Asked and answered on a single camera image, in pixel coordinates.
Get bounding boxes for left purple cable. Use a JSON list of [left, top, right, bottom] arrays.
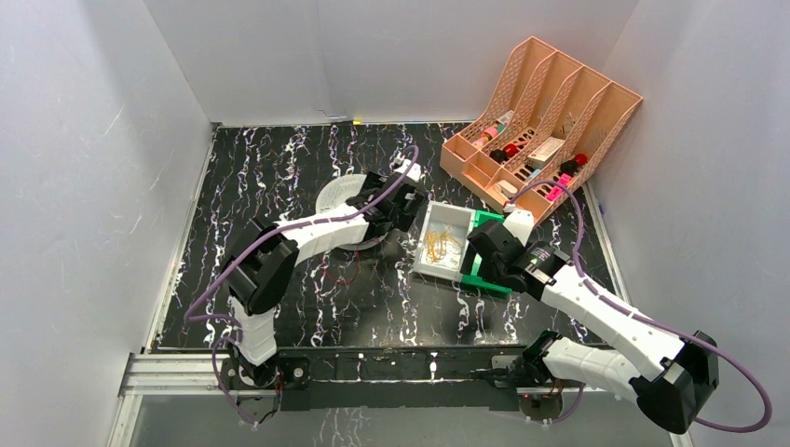
[[183, 144, 421, 427]]

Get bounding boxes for white perforated cable spool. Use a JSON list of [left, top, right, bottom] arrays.
[[314, 173, 387, 251]]

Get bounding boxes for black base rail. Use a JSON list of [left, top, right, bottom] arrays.
[[219, 345, 588, 414]]

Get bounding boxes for red black ball item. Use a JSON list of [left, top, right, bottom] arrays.
[[489, 143, 520, 164]]

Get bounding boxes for pink white tube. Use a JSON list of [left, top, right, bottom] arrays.
[[472, 110, 514, 148]]

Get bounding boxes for white plastic bin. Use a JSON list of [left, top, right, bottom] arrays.
[[413, 201, 476, 282]]

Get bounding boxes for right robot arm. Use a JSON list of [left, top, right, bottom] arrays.
[[468, 220, 718, 434]]

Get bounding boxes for white box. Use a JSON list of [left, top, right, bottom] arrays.
[[526, 137, 565, 169]]

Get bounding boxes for red black bottle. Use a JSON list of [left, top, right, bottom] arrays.
[[559, 153, 588, 177]]

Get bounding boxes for green plastic bin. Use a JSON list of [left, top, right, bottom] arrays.
[[459, 210, 513, 297]]

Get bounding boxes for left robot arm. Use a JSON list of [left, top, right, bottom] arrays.
[[223, 166, 427, 387]]

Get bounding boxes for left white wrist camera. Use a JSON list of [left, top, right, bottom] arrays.
[[392, 157, 423, 183]]

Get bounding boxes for pink marker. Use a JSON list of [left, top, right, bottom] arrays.
[[547, 173, 573, 202]]

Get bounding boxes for peach file organizer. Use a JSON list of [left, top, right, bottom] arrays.
[[440, 36, 643, 223]]

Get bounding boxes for white small eraser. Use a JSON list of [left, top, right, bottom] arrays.
[[495, 180, 519, 200]]

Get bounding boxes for red cable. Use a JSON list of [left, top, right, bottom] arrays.
[[323, 250, 362, 286]]

